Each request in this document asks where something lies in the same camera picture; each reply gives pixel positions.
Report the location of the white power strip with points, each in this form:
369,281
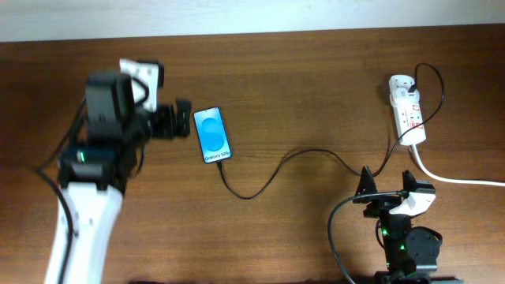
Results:
408,119

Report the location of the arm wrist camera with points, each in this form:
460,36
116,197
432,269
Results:
415,204
147,79

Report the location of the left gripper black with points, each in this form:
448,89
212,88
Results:
166,126

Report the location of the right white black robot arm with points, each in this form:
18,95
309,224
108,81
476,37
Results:
411,252

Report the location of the white USB charger plug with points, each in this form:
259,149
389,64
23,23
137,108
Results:
400,93

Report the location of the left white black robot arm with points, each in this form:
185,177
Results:
106,148

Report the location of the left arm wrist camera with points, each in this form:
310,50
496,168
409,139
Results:
147,79

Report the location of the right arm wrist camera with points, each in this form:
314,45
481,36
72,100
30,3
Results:
415,204

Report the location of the blue Samsung Galaxy smartphone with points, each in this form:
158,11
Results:
212,135

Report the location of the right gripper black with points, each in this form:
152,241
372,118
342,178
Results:
382,205

